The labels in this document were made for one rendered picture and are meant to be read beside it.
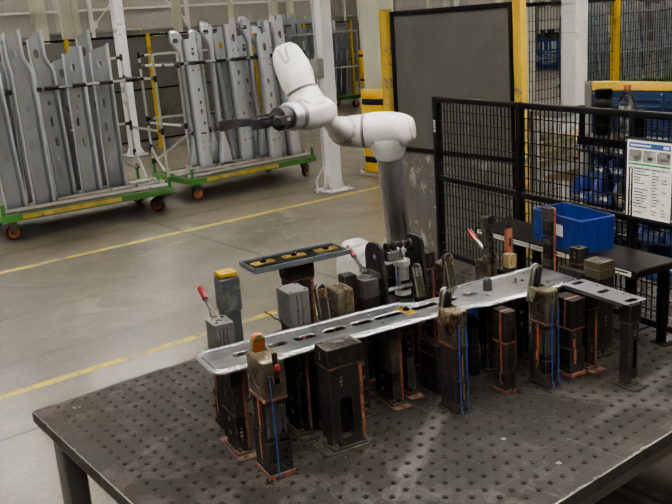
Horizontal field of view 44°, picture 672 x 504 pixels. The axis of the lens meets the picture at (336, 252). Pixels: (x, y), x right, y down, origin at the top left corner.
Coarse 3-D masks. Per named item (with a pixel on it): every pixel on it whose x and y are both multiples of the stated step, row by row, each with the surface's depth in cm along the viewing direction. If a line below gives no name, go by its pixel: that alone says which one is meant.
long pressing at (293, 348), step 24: (456, 288) 294; (480, 288) 292; (504, 288) 290; (360, 312) 276; (384, 312) 275; (432, 312) 272; (264, 336) 260; (288, 336) 260; (336, 336) 257; (360, 336) 257; (216, 360) 245; (240, 360) 243
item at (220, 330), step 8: (208, 320) 261; (216, 320) 261; (224, 320) 260; (208, 328) 261; (216, 328) 256; (224, 328) 258; (232, 328) 259; (208, 336) 263; (216, 336) 257; (224, 336) 258; (232, 336) 260; (208, 344) 265; (216, 344) 258; (224, 344) 259; (216, 376) 265; (216, 384) 267; (216, 392) 267; (216, 400) 269; (216, 408) 271; (224, 432) 265
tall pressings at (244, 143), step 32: (192, 32) 1010; (224, 32) 1044; (256, 32) 1098; (224, 64) 1070; (192, 96) 1019; (224, 96) 1073; (256, 96) 1079; (192, 128) 1049; (192, 160) 1053; (224, 160) 1054
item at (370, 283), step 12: (360, 276) 290; (372, 276) 288; (360, 288) 287; (372, 288) 286; (360, 300) 288; (372, 300) 287; (360, 324) 292; (372, 336) 291; (372, 348) 292; (372, 360) 293; (372, 372) 294
